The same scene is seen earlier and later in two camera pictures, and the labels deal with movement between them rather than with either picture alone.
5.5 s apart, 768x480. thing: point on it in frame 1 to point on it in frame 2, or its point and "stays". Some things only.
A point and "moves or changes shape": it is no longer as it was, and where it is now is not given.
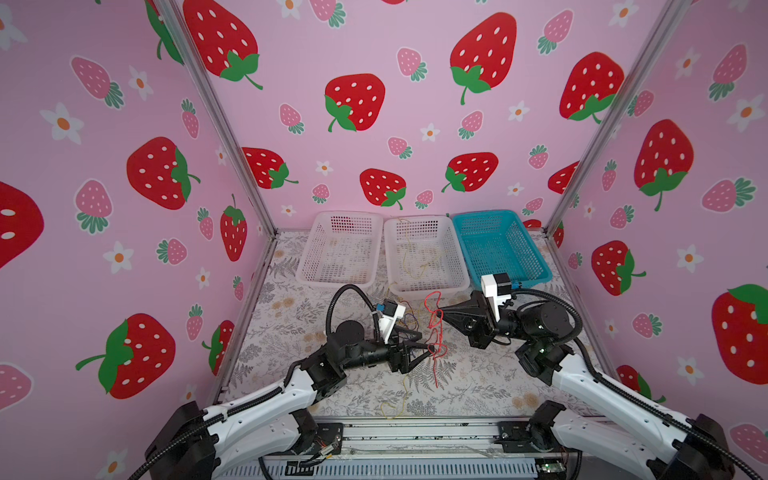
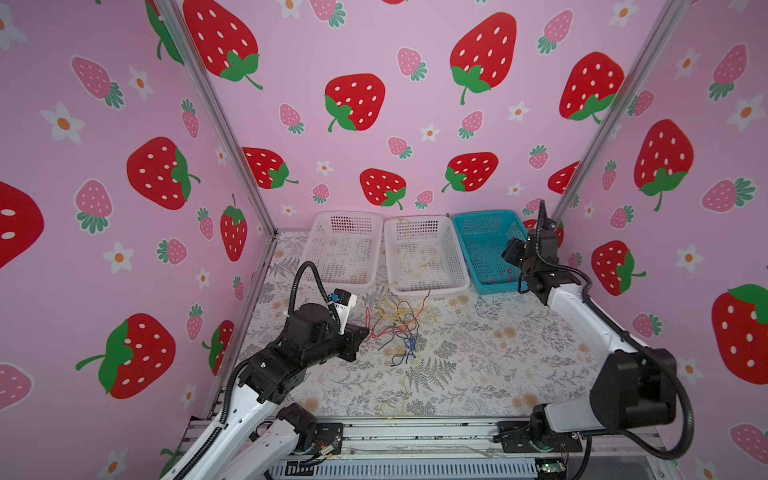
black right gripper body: (511, 328) to (517, 255)
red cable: (437, 350) moves or changes shape
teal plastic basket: (494, 241) stays
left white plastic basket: (341, 248) stays
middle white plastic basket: (423, 255) stays
